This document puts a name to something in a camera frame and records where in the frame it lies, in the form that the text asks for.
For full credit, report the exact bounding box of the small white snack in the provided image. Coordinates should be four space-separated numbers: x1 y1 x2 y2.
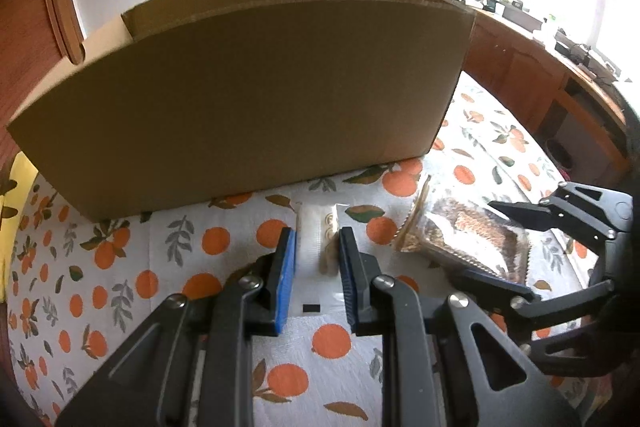
290 202 344 317

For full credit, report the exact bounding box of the clear tray brown snack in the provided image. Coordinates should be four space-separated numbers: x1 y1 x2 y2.
395 179 530 284

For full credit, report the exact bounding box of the wooden window-side cabinet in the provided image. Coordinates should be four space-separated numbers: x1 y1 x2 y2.
463 10 631 182

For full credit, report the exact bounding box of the orange-print white tablecloth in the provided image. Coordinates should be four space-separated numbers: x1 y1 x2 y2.
1 74 611 426

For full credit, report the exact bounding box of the brown cardboard box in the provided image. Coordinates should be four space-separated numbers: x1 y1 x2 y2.
8 0 475 221

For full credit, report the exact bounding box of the clutter on cabinet top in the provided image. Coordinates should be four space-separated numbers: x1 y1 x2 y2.
448 0 623 84

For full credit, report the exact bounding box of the yellow plush toy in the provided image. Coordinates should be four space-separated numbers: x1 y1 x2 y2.
1 152 38 303

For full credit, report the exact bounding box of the wooden slatted wardrobe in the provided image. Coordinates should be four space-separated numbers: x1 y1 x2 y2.
1 0 85 156

